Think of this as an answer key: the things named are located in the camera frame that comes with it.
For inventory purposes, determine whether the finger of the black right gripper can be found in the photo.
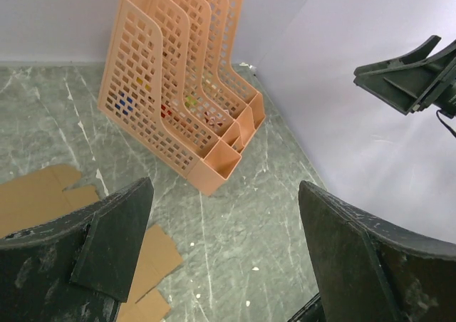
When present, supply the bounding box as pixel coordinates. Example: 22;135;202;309
425;41;455;73
353;35;441;115

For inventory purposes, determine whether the brown cardboard box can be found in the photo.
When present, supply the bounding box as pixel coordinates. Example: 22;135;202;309
1;164;182;321

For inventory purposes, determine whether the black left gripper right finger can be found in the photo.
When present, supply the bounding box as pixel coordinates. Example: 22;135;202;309
298;181;455;321

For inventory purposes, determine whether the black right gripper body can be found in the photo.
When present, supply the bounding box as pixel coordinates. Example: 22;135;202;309
415;60;455;116

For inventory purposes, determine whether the peach plastic file organizer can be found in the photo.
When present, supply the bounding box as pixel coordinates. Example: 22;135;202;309
98;0;266;196

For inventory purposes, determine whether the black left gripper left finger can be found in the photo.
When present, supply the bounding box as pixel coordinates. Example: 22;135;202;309
1;177;154;321

